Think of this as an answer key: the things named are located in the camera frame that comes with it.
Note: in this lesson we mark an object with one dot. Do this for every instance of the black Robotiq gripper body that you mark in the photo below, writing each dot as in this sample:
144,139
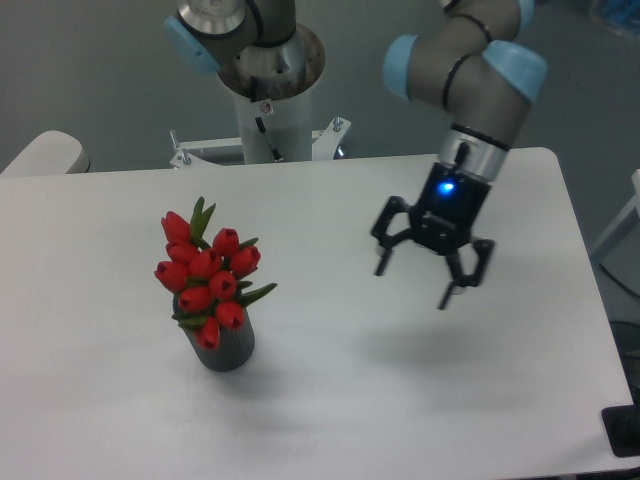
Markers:
442,218

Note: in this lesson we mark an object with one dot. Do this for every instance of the red tulip bouquet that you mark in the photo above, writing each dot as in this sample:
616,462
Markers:
208,280

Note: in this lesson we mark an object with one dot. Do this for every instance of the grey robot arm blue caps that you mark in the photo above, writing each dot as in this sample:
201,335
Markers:
473,69

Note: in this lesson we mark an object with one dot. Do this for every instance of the dark grey ribbed vase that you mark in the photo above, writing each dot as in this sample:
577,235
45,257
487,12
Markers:
227,345

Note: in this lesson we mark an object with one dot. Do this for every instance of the black box at table edge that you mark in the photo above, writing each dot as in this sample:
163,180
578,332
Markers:
622,429

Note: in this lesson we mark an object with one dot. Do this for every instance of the white chair armrest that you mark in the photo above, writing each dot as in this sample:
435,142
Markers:
51,153

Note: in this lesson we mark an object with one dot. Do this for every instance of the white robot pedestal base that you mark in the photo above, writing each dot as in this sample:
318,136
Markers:
272,91

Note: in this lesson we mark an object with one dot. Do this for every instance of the white frame at right edge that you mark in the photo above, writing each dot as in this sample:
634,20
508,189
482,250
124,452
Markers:
622,224

